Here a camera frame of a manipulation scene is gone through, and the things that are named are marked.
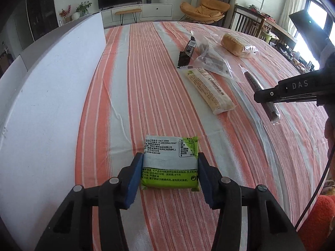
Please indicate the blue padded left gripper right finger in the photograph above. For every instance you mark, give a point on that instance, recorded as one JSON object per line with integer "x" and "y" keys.
{"x": 268, "y": 227}

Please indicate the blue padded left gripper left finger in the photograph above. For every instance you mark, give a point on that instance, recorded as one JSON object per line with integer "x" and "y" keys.
{"x": 71, "y": 227}

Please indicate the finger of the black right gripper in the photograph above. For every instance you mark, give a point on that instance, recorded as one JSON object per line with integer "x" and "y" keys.
{"x": 315, "y": 86}

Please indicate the dark cookie roll package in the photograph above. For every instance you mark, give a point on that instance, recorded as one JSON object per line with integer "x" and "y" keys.
{"x": 270, "y": 108}

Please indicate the bread loaf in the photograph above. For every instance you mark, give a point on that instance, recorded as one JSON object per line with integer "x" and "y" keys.
{"x": 238, "y": 45}

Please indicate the green white snack packet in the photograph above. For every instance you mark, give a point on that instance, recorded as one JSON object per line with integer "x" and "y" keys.
{"x": 170, "y": 163}

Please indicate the beige long cracker packet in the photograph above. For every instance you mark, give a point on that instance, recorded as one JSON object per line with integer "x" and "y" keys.
{"x": 210, "y": 90}

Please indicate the clear bag of wafers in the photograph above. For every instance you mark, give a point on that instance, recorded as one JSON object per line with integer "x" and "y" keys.
{"x": 211, "y": 58}

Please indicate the black chocolate bar wrapper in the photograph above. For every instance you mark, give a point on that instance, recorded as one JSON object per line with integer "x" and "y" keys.
{"x": 185, "y": 55}

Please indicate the dark wooden dining chair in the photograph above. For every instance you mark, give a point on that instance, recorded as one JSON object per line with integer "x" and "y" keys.
{"x": 247, "y": 21}

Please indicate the orange striped tablecloth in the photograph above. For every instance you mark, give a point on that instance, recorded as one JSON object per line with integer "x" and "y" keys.
{"x": 137, "y": 90}

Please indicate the orange lounge chair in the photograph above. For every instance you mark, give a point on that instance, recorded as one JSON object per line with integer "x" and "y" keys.
{"x": 208, "y": 11}

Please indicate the white cardboard box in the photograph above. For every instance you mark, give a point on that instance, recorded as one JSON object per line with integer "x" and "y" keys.
{"x": 40, "y": 130}

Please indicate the white tv cabinet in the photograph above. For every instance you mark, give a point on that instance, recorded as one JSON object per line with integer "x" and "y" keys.
{"x": 148, "y": 12}

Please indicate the red flower vase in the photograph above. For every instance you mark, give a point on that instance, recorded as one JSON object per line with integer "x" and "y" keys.
{"x": 65, "y": 14}

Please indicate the green plant white pot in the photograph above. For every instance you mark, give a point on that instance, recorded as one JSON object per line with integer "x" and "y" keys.
{"x": 81, "y": 10}

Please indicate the black glass display cabinet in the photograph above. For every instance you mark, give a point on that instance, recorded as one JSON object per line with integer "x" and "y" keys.
{"x": 41, "y": 17}

